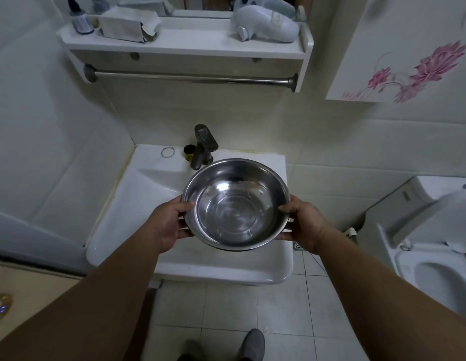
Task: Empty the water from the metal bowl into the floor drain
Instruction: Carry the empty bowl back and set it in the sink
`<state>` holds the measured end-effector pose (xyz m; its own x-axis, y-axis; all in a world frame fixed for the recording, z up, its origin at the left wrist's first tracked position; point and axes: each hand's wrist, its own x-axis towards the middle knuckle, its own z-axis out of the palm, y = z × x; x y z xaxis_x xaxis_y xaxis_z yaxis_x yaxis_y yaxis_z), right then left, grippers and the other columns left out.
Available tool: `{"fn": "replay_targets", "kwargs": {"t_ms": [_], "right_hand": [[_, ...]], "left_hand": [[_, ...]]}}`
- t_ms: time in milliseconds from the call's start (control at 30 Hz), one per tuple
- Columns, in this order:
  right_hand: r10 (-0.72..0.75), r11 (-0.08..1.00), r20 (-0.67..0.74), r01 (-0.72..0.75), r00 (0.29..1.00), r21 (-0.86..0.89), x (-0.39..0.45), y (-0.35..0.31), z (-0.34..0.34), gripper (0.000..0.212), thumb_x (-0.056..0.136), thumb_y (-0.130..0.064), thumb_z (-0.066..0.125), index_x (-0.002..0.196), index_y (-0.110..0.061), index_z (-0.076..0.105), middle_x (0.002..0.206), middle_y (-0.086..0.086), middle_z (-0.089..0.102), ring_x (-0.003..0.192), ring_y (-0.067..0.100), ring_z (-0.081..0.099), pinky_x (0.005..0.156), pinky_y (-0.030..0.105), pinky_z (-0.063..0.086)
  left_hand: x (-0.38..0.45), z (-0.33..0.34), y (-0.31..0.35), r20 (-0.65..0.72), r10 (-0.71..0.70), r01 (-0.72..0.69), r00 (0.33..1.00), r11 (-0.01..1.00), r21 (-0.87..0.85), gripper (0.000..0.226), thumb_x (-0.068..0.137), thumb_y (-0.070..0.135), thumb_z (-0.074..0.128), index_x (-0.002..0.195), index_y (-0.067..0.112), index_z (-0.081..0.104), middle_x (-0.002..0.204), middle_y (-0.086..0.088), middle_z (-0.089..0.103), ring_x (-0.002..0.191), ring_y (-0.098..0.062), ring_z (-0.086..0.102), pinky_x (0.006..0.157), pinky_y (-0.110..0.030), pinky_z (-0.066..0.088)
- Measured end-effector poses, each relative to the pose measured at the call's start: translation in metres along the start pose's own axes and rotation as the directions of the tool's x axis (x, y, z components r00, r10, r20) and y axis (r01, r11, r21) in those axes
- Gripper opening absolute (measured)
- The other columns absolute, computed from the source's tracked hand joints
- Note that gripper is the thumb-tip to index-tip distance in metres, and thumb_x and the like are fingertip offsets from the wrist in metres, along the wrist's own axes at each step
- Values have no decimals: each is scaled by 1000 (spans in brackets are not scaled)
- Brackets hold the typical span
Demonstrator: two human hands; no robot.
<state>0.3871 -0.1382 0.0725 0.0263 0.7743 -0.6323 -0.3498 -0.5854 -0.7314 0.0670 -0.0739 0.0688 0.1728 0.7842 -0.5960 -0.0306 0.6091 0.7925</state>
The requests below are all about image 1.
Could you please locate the dark dropper bottle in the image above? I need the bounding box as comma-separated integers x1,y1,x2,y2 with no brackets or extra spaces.
66,0,95,36

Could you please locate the metal towel bar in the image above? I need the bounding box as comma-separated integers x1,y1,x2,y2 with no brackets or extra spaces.
83,64,298,93

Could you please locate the white wall shelf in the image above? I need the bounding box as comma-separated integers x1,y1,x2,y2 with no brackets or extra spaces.
56,15,315,94

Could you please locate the white ceramic sink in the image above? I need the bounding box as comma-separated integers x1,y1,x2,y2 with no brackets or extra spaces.
85,144,294,285

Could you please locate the person's left forearm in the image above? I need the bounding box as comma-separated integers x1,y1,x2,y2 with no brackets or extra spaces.
0,218,164,361

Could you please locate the person's right forearm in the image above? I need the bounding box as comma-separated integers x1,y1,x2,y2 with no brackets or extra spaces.
315,227,466,361

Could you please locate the person's right hand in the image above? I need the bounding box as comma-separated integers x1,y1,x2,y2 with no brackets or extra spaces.
275,194,329,255

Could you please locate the white floral cabinet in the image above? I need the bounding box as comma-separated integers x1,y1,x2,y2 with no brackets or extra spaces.
325,0,466,104

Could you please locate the white sliding door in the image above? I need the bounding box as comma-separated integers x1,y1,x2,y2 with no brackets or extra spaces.
0,207,91,275

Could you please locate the grey metal faucet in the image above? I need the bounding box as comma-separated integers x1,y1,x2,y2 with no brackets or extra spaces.
190,124,219,171

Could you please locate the white tissue pack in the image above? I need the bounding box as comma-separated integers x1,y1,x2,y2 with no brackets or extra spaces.
98,6,161,44

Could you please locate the white toilet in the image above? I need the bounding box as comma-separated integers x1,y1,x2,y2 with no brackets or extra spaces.
356,175,466,320

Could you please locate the mirror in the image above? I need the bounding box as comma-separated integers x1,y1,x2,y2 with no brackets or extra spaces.
52,0,312,20

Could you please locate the person's grey shoe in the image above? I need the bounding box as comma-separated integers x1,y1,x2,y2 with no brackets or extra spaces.
237,328,266,361

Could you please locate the person's left hand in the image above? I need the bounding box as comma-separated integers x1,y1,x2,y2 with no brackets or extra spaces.
149,195,196,254

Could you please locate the white hair dryer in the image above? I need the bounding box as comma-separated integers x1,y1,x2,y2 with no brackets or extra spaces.
231,4,301,44

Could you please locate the stainless steel bowl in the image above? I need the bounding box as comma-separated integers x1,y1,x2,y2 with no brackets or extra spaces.
181,158,291,252

